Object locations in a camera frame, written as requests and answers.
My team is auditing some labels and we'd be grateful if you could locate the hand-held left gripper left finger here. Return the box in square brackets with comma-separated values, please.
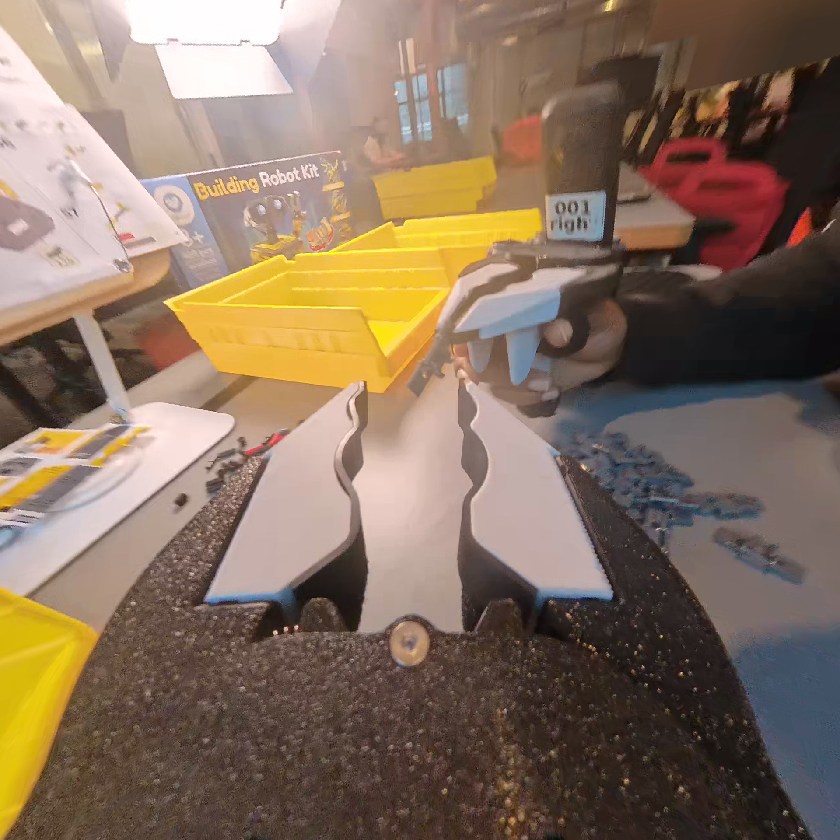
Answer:
[205, 381, 368, 632]

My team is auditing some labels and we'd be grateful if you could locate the white book stand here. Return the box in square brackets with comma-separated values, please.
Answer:
[0, 249, 236, 595]

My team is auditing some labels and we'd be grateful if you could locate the person's right hand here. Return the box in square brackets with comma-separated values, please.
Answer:
[453, 298, 631, 419]

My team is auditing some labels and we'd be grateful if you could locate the background window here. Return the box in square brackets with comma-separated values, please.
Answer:
[394, 62, 470, 143]

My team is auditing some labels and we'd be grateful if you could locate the short grey track link chain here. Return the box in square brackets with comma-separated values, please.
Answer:
[407, 322, 458, 397]

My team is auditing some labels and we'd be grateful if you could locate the grey desk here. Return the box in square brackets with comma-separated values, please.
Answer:
[0, 354, 840, 840]

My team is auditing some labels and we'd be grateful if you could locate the red plastic container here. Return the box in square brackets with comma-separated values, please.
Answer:
[640, 138, 790, 271]

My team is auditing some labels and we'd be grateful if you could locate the person's right forearm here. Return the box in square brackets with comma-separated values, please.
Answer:
[617, 223, 840, 389]

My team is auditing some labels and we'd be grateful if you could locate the bright studio light panel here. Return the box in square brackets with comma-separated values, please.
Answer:
[125, 0, 294, 101]

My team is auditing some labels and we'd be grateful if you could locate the blue toy kit box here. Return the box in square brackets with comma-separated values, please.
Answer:
[141, 152, 358, 290]

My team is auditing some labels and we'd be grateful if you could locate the yellow black sticker sheet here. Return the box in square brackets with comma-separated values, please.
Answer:
[0, 423, 153, 534]

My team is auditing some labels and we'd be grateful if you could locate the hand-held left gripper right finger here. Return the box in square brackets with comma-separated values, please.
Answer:
[457, 382, 614, 632]

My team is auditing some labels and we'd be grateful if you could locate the scatter of black red pins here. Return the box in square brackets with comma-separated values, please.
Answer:
[174, 427, 294, 508]

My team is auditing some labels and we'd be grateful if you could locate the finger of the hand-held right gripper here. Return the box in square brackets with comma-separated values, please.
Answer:
[435, 258, 527, 343]
[451, 269, 567, 342]

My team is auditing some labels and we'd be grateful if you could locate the small grey track link cluster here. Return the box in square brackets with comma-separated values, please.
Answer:
[564, 430, 806, 586]

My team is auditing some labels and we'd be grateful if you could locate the toy building instruction booklet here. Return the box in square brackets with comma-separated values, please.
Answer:
[0, 26, 191, 309]

